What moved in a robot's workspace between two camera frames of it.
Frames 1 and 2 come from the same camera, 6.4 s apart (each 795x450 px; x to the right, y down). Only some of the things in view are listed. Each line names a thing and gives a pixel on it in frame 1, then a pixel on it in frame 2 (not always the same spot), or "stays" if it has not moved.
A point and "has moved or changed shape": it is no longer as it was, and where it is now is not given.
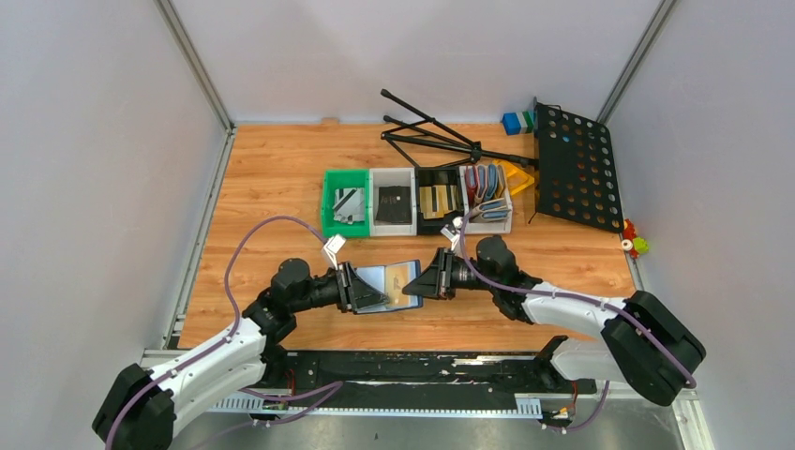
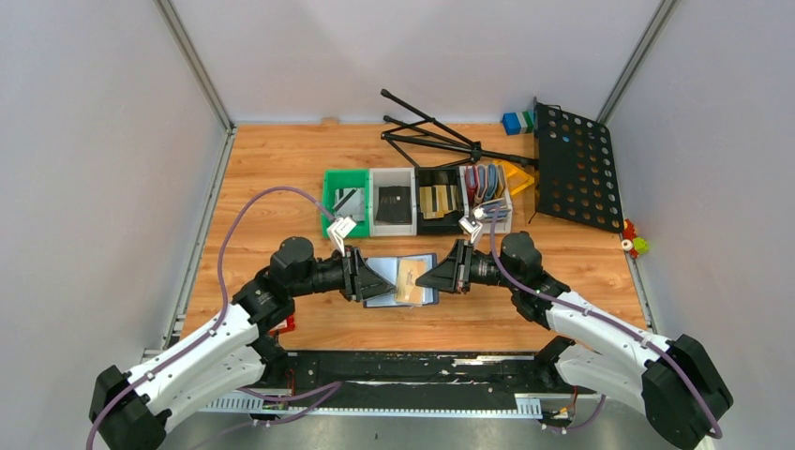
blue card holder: x=391 y=279 has moved or changed shape
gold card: x=397 y=277 has moved or changed shape
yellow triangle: x=517 y=179 stays
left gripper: x=346 y=288 → x=352 y=273
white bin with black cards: x=392 y=202 stays
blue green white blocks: x=518 y=123 stays
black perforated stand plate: x=576 y=177 stays
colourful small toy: x=633 y=244 stays
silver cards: x=349 y=204 stays
